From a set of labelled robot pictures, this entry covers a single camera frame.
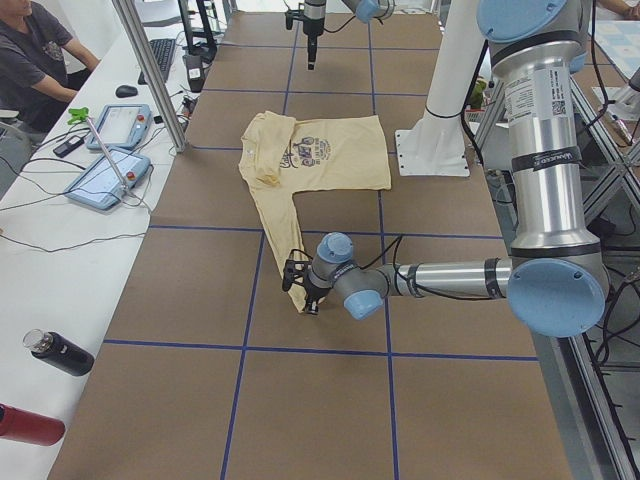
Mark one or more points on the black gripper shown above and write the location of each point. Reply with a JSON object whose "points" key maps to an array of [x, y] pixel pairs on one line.
{"points": [[313, 291], [312, 23]]}

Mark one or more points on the beige long sleeve graphic shirt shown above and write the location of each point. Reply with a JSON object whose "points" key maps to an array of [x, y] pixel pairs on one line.
{"points": [[282, 156]]}

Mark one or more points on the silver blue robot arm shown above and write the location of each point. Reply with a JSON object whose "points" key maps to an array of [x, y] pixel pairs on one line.
{"points": [[313, 12], [554, 279]]}

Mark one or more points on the black monitor stand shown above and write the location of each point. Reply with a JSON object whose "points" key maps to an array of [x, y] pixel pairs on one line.
{"points": [[198, 30]]}

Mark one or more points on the black keyboard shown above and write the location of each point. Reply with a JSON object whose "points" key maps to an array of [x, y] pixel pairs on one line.
{"points": [[163, 51]]}

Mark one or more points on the black computer mouse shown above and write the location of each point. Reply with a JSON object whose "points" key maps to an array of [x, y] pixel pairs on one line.
{"points": [[126, 91]]}

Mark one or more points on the far blue teach pendant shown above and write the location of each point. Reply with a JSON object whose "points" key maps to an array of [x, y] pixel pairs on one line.
{"points": [[123, 125]]}

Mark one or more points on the blue teach pendant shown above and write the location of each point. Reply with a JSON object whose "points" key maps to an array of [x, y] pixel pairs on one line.
{"points": [[99, 187], [123, 125]]}

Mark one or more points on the green clip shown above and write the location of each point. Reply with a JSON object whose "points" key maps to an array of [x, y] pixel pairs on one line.
{"points": [[78, 115]]}

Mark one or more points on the near blue teach pendant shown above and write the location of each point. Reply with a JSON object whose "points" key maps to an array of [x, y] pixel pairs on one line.
{"points": [[99, 187]]}

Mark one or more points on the small black phone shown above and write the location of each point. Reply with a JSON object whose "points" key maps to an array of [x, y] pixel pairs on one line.
{"points": [[68, 146]]}

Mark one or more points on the black water bottle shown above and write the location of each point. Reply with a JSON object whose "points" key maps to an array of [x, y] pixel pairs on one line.
{"points": [[57, 351]]}

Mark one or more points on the seated person in dark shirt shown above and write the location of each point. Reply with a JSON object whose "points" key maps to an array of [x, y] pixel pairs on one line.
{"points": [[43, 66]]}

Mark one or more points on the red water bottle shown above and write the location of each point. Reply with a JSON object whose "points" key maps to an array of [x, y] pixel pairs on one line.
{"points": [[29, 427]]}

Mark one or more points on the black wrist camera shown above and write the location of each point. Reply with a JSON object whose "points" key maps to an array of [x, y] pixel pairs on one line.
{"points": [[292, 16], [295, 272]]}

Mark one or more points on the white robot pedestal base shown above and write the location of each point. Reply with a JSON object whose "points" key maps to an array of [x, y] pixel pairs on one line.
{"points": [[435, 145]]}

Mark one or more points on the aluminium frame post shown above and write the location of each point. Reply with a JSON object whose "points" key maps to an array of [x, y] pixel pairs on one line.
{"points": [[140, 43]]}

